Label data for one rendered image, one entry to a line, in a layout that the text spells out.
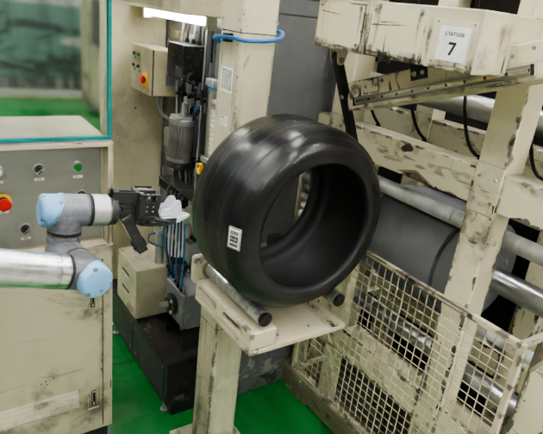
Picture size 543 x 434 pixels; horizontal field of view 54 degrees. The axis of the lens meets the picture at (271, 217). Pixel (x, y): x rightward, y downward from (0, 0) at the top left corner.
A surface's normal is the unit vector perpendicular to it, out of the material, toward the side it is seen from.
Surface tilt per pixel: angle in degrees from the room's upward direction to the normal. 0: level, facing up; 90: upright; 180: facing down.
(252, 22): 90
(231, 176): 58
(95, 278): 90
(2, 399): 90
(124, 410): 0
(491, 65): 90
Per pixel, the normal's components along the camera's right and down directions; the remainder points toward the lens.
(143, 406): 0.11, -0.92
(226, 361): 0.54, 0.36
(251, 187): -0.11, -0.04
